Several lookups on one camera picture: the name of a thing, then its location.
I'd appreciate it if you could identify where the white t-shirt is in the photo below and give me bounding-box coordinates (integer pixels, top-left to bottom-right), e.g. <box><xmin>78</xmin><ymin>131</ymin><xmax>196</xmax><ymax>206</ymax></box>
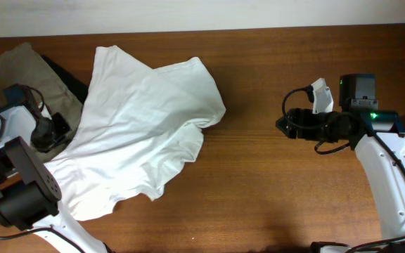
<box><xmin>46</xmin><ymin>46</ymin><xmax>226</xmax><ymax>221</ymax></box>

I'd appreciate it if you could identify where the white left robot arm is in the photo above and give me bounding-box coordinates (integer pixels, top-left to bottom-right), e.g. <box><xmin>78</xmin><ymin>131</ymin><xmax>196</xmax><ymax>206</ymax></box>
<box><xmin>0</xmin><ymin>84</ymin><xmax>111</xmax><ymax>252</ymax></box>

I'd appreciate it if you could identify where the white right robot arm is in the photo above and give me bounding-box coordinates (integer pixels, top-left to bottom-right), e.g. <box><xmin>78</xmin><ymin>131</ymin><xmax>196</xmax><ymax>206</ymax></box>
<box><xmin>276</xmin><ymin>74</ymin><xmax>405</xmax><ymax>252</ymax></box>

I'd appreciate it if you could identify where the black garment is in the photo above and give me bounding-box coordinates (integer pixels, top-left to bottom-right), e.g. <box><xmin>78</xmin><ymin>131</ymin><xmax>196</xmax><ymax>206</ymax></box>
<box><xmin>41</xmin><ymin>55</ymin><xmax>89</xmax><ymax>104</ymax></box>

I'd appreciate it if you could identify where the khaki beige garment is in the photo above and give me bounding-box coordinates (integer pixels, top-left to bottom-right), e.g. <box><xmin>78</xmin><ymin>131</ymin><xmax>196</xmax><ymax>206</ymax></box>
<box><xmin>0</xmin><ymin>42</ymin><xmax>84</xmax><ymax>163</ymax></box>

